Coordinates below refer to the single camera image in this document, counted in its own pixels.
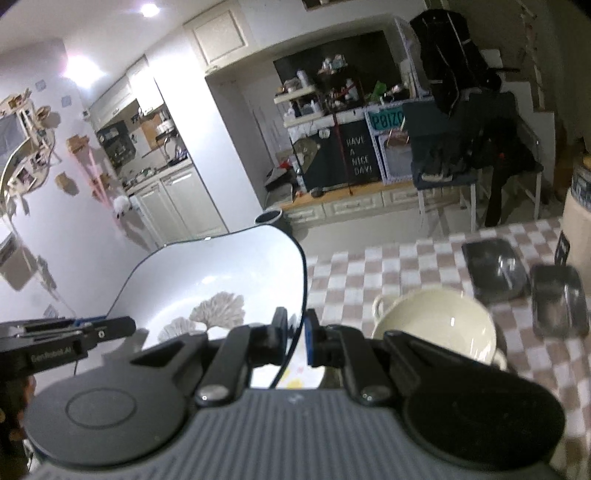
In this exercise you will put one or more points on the white kitchen wall cabinet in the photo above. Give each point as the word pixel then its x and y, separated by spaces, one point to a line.
pixel 120 94

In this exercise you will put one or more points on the white framed board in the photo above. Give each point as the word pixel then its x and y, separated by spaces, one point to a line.
pixel 397 159

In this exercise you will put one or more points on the teal license plate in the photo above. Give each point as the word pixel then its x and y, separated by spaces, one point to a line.
pixel 385 119

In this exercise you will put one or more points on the black chalkboard sign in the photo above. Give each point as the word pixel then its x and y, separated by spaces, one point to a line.
pixel 355 157

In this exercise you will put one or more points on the white fluffy toy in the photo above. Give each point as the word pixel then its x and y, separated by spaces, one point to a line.
pixel 121 206

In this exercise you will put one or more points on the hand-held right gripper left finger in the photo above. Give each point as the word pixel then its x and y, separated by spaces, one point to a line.
pixel 280 325

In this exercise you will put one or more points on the cluttered wall shelf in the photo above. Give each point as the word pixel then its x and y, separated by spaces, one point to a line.
pixel 323 92

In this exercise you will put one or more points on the dark clothes on chair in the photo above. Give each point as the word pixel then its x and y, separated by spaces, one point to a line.
pixel 503 147

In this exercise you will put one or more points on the white kitchen base cabinet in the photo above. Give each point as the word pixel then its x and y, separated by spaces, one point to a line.
pixel 180 203

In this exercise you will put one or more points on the checkered tablecloth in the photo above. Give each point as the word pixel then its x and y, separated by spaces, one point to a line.
pixel 351 277

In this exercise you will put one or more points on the black hanging jacket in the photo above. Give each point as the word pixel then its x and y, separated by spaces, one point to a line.
pixel 445 55

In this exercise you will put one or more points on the white plate with tree print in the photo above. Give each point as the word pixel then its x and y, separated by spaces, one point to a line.
pixel 207 263

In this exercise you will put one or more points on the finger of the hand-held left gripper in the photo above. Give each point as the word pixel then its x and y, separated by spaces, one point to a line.
pixel 113 330

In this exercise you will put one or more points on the ceiling lamp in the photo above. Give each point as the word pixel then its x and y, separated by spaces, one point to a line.
pixel 149 9

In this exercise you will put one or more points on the wooden curved photo shelf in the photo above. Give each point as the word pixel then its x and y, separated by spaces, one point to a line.
pixel 23 147

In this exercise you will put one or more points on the steel rectangular tray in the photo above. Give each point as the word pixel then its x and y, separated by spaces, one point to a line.
pixel 496 270
pixel 561 300

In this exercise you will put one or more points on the black oven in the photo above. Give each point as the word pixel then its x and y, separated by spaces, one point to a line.
pixel 115 143

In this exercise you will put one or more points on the grey trash bin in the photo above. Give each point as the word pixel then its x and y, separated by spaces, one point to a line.
pixel 268 217

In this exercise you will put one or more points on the blue chair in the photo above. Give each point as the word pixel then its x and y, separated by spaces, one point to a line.
pixel 434 138

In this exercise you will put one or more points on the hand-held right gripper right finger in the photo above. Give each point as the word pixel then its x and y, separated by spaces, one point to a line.
pixel 311 341

